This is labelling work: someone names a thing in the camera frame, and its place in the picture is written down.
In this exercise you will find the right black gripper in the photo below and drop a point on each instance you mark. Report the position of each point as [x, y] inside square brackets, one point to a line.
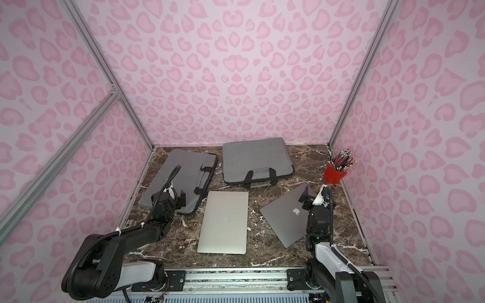
[309, 202]

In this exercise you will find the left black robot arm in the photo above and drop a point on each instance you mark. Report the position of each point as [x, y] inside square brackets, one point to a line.
[98, 269]

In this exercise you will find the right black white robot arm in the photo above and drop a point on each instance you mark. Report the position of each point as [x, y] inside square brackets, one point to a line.
[329, 269]

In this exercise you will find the black laptop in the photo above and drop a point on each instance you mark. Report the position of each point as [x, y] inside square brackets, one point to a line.
[286, 215]

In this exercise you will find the grey laptop bag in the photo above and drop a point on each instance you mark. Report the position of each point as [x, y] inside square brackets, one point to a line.
[197, 170]
[249, 162]

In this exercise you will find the red pen cup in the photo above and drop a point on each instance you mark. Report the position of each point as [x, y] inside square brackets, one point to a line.
[332, 176]

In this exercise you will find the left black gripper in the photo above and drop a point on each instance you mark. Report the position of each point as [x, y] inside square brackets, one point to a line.
[177, 199]

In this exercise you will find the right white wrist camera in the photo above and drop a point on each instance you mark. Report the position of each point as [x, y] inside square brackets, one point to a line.
[324, 197]

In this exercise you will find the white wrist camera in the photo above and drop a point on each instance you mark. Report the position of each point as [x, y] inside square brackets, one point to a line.
[324, 197]
[171, 189]

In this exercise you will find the silver laptop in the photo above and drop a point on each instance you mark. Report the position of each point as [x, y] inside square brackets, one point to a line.
[225, 223]

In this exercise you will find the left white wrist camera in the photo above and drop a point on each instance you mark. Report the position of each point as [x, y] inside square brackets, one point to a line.
[171, 189]

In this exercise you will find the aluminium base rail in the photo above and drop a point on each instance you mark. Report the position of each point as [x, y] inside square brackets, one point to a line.
[291, 279]

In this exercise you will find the bundle of pens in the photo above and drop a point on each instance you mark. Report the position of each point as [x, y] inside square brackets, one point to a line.
[342, 161]

